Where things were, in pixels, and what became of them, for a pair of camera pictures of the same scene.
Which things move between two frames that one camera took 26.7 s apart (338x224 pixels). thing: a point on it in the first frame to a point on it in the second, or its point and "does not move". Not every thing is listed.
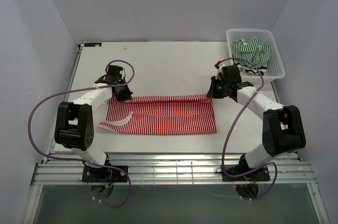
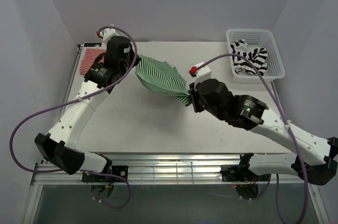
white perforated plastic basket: [275, 70] does not move
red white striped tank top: [160, 114] to [90, 56]
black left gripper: [125, 96] to [132, 54]
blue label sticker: [97, 45] does not move
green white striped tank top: [260, 54] to [163, 78]
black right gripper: [212, 93] to [194, 94]
